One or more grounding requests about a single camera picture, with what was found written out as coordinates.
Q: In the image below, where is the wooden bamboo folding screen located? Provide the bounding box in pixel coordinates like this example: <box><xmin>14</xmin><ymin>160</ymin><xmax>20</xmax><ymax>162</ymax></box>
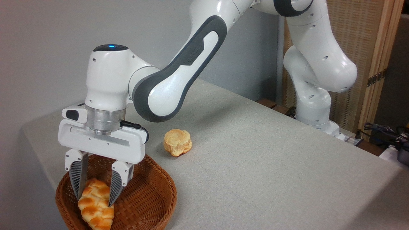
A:
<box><xmin>283</xmin><ymin>0</ymin><xmax>405</xmax><ymax>133</ymax></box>

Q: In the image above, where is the bundle of dark cables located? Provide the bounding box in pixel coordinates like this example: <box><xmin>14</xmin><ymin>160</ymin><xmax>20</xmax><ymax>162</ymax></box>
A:
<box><xmin>364</xmin><ymin>122</ymin><xmax>409</xmax><ymax>145</ymax></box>

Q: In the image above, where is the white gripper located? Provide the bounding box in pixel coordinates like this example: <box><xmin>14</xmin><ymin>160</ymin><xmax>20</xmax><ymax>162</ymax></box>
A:
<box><xmin>58</xmin><ymin>119</ymin><xmax>148</xmax><ymax>207</ymax></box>

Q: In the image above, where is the grey tablecloth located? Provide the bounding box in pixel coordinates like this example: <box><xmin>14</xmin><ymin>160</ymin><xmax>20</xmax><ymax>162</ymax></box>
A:
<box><xmin>21</xmin><ymin>78</ymin><xmax>409</xmax><ymax>230</ymax></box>

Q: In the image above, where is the grey device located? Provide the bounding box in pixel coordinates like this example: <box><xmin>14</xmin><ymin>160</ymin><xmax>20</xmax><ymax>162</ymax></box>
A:
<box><xmin>397</xmin><ymin>142</ymin><xmax>409</xmax><ymax>166</ymax></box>

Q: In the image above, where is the white object under cables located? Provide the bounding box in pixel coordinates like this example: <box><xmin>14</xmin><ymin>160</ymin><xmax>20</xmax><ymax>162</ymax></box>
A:
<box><xmin>379</xmin><ymin>144</ymin><xmax>409</xmax><ymax>170</ymax></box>

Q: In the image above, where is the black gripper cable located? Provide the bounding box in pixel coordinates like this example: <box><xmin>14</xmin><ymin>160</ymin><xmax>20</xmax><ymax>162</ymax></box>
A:
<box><xmin>120</xmin><ymin>120</ymin><xmax>150</xmax><ymax>144</ymax></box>

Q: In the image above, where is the white power strip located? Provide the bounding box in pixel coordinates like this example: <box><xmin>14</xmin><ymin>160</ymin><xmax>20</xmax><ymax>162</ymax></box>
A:
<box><xmin>336</xmin><ymin>132</ymin><xmax>365</xmax><ymax>146</ymax></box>

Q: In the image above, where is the brown wicker basket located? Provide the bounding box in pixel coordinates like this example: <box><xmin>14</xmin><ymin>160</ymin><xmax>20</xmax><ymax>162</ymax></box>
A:
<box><xmin>55</xmin><ymin>153</ymin><xmax>178</xmax><ymax>230</ymax></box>

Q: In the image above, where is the braided golden bread loaf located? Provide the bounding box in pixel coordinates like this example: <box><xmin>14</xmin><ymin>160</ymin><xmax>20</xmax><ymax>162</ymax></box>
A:
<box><xmin>78</xmin><ymin>178</ymin><xmax>115</xmax><ymax>230</ymax></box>

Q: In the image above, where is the small white wrist-mounted box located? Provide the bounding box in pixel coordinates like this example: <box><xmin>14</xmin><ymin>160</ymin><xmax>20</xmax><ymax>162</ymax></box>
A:
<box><xmin>62</xmin><ymin>105</ymin><xmax>88</xmax><ymax>125</ymax></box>

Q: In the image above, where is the round pale bread bun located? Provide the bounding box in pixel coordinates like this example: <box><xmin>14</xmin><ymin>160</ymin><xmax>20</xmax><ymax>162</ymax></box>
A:
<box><xmin>163</xmin><ymin>129</ymin><xmax>193</xmax><ymax>157</ymax></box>

